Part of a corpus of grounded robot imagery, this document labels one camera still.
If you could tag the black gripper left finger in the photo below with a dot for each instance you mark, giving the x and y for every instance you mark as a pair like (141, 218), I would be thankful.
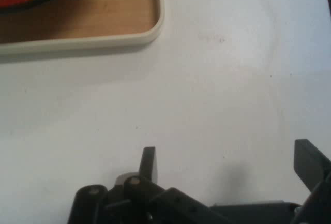
(144, 198)

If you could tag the wooden cutting board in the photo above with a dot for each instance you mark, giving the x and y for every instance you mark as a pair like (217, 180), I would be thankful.
(103, 14)

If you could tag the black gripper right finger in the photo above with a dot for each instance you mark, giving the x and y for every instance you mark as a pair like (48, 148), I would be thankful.
(314, 172)

